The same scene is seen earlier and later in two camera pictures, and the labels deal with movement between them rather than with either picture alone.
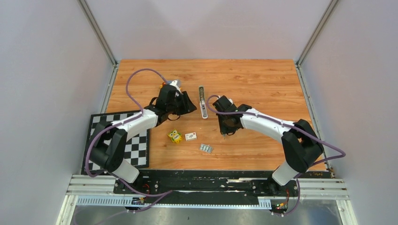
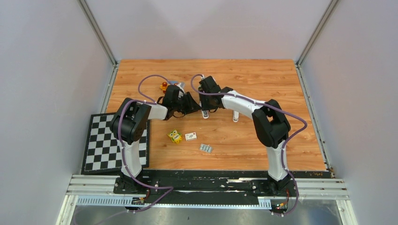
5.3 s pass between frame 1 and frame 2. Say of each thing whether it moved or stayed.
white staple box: stayed
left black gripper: stayed
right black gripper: moved
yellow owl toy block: stayed
